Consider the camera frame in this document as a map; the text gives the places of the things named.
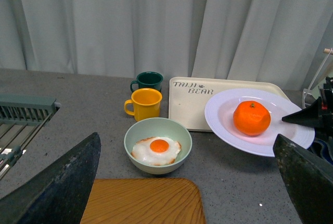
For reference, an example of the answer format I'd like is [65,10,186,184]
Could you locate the green dish rack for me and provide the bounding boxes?
[1,94,61,178]

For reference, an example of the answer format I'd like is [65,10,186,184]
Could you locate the wooden cutting board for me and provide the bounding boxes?
[81,178,207,223]

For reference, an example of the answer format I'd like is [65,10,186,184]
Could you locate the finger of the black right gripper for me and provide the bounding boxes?
[281,97,323,128]

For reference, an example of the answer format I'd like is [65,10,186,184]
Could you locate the cream bear tray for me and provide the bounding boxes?
[169,77,288,132]

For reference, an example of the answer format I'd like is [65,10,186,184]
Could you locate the fake fried egg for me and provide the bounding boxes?
[131,137,182,166]

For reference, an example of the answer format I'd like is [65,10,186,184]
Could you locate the white round plate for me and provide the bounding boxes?
[204,88,315,157]

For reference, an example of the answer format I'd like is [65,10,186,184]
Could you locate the left gripper black camera-side right finger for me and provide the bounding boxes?
[273,134,332,223]

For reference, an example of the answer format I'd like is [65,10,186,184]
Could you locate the light green bowl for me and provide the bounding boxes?
[124,117,193,175]

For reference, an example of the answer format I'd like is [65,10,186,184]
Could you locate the dark green mug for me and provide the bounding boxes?
[130,71,163,92]

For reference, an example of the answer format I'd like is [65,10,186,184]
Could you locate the left gripper black camera-side left finger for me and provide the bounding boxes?
[1,133,101,223]

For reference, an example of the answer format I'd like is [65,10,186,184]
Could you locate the yellow mug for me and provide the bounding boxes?
[124,88,162,122]

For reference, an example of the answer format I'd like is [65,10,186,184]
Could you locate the white curtain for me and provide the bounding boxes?
[1,0,332,90]

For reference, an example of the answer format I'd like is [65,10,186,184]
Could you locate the orange mandarin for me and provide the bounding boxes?
[233,100,271,136]

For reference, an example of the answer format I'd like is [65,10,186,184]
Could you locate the grey blue folded cloth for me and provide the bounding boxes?
[310,139,332,164]

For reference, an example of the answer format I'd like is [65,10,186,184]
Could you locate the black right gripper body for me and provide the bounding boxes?
[315,76,332,141]

